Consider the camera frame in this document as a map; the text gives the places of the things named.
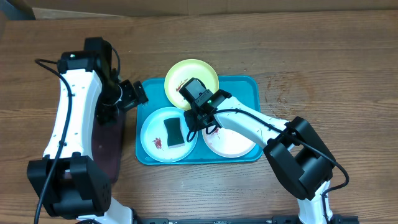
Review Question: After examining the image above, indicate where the green sponge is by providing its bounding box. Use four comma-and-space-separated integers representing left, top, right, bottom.
164, 118, 185, 148

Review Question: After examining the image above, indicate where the light blue plate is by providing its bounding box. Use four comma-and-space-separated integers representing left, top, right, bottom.
136, 107, 197, 166

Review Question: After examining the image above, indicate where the yellow-green rimmed plate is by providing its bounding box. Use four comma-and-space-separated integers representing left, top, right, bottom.
164, 59, 219, 111

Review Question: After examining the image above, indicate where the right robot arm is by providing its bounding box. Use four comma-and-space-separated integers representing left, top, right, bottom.
179, 78, 340, 223

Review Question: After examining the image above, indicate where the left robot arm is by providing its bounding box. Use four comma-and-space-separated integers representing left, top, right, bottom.
27, 37, 148, 223

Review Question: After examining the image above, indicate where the teal plastic tray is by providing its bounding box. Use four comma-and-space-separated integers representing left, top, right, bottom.
136, 75, 263, 166

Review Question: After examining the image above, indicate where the black rectangular tray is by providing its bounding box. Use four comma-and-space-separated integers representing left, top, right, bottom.
91, 112, 126, 184

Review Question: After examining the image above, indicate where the white plate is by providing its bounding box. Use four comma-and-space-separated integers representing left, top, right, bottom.
201, 126, 256, 158

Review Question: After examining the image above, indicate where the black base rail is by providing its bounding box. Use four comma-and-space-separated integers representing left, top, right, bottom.
136, 215, 360, 224

